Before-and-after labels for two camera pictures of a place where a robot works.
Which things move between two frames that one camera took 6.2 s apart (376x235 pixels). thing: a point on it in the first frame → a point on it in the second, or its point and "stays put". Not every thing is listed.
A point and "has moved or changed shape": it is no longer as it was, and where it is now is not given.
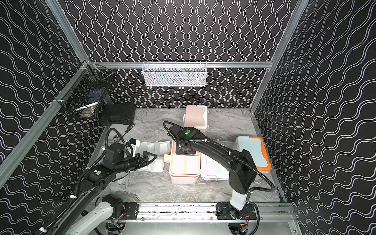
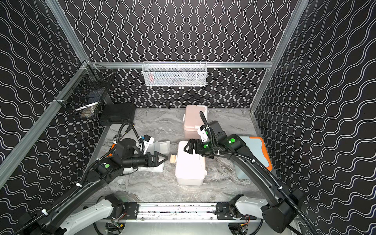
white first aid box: [187, 169] has moved or changed shape
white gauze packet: [157, 166] stays put
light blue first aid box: [256, 148] stays put
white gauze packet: [162, 148] stays put
